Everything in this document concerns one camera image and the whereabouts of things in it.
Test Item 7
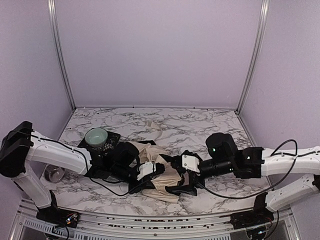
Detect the left aluminium corner post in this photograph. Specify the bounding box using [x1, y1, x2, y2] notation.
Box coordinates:
[47, 0, 77, 112]

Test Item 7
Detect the aluminium corner post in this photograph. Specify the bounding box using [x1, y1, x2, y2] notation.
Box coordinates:
[47, 0, 77, 112]
[235, 0, 270, 115]

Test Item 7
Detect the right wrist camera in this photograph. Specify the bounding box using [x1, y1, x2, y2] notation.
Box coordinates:
[170, 150, 203, 174]

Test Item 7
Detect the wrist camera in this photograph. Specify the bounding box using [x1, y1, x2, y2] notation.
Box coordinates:
[136, 161, 165, 180]
[170, 150, 203, 174]

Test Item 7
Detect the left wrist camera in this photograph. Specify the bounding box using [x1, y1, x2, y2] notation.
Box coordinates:
[136, 161, 165, 180]

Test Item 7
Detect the beige and black folding umbrella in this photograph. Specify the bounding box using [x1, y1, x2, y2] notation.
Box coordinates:
[133, 120, 187, 204]

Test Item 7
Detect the green lidded bowl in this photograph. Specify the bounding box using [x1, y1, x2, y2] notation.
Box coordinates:
[84, 127, 108, 148]

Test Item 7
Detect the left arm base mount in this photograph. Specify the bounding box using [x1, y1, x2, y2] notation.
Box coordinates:
[36, 190, 80, 229]

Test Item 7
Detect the aluminium front rail frame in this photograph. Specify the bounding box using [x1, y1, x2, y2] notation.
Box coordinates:
[8, 199, 301, 240]

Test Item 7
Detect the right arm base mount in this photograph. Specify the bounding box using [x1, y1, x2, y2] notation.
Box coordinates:
[230, 192, 274, 230]

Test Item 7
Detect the clear glass cup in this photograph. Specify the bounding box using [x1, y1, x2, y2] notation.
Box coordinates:
[44, 164, 66, 183]

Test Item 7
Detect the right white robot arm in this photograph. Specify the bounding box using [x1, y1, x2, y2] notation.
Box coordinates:
[165, 132, 320, 213]

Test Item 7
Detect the right aluminium corner post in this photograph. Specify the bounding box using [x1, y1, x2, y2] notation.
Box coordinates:
[235, 0, 270, 115]

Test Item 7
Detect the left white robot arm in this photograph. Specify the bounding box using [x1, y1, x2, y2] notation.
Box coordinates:
[0, 121, 165, 212]

